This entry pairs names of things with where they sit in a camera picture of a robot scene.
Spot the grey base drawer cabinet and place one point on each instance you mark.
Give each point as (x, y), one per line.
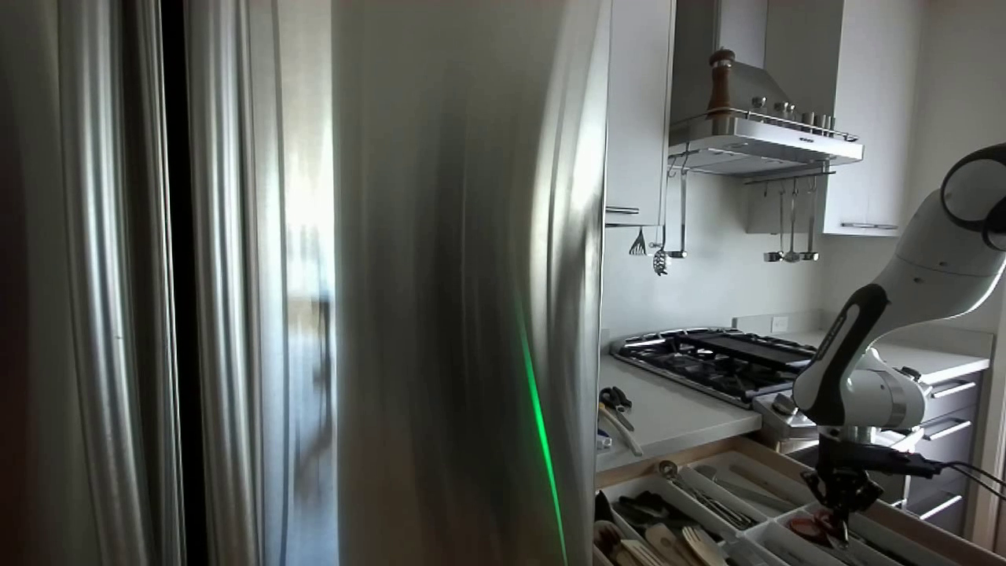
(947, 440)

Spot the stainless steel range hood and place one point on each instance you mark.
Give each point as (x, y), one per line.
(754, 134)

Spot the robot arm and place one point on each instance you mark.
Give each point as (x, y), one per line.
(927, 259)

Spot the brown wooden pepper mill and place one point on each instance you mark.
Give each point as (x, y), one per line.
(721, 82)

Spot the heap of black utensils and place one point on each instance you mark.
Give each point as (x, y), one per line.
(644, 509)

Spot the stainless steel refrigerator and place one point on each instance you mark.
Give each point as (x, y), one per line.
(440, 283)

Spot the wooden drawer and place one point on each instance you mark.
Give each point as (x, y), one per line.
(927, 527)

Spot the heap of metal cutlery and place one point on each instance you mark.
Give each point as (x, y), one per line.
(747, 487)

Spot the row of spice jars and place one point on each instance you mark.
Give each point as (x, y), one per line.
(794, 112)

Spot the heap of wooden spoons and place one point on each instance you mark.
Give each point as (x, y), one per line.
(668, 546)

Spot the stove knob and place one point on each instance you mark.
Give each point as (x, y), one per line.
(783, 404)

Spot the wall socket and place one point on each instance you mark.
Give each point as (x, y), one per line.
(780, 324)

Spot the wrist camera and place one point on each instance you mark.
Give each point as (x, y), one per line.
(908, 464)

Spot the white plastic utensil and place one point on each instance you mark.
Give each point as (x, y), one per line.
(621, 432)

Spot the white wide wall cabinet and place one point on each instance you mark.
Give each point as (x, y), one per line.
(864, 118)

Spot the heap of metal utensils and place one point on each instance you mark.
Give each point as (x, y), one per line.
(707, 499)

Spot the white narrow wall cabinet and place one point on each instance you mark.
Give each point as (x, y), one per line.
(638, 110)

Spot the row of hanging small ladles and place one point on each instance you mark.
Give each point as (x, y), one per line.
(791, 253)

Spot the gas cooktop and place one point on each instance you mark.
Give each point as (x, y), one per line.
(715, 362)

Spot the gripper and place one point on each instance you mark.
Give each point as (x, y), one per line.
(845, 460)

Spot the hanging metal skimmer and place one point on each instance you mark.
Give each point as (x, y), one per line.
(660, 259)

